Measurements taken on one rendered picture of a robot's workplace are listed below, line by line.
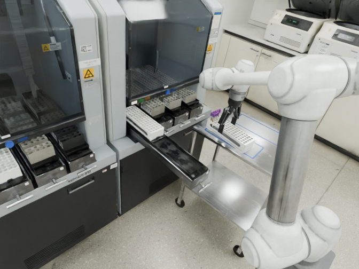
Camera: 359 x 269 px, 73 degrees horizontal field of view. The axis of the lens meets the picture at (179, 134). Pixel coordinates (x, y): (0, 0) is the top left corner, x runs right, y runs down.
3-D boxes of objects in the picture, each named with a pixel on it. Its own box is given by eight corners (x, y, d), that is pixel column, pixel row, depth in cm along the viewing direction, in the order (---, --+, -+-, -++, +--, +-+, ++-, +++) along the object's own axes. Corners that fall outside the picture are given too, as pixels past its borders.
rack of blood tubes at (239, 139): (205, 126, 153) (207, 118, 150) (216, 122, 159) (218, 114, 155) (242, 153, 137) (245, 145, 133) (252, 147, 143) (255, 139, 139)
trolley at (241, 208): (173, 203, 203) (188, 124, 153) (205, 176, 232) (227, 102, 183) (242, 261, 172) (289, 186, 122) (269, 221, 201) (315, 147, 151)
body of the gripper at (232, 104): (236, 102, 130) (232, 117, 135) (246, 99, 135) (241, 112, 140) (225, 96, 134) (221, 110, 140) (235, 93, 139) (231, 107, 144)
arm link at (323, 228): (331, 257, 101) (361, 228, 88) (297, 270, 95) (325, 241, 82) (304, 223, 113) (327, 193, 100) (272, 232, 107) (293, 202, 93)
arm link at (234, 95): (250, 90, 131) (247, 100, 135) (237, 83, 136) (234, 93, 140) (240, 94, 126) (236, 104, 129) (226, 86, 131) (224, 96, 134)
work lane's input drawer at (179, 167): (115, 124, 157) (115, 112, 152) (133, 118, 166) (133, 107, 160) (196, 196, 120) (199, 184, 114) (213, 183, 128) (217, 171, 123)
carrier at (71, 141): (83, 141, 129) (82, 132, 125) (85, 143, 128) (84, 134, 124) (61, 149, 122) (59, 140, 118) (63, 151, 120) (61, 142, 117)
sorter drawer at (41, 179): (-6, 118, 147) (-11, 105, 142) (20, 111, 155) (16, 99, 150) (41, 194, 110) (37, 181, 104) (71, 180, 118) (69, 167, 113)
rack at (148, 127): (121, 117, 153) (121, 109, 149) (133, 112, 159) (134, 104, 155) (150, 142, 137) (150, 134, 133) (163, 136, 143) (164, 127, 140)
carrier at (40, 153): (54, 152, 119) (52, 143, 116) (55, 154, 118) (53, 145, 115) (28, 162, 112) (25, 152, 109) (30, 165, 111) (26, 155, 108)
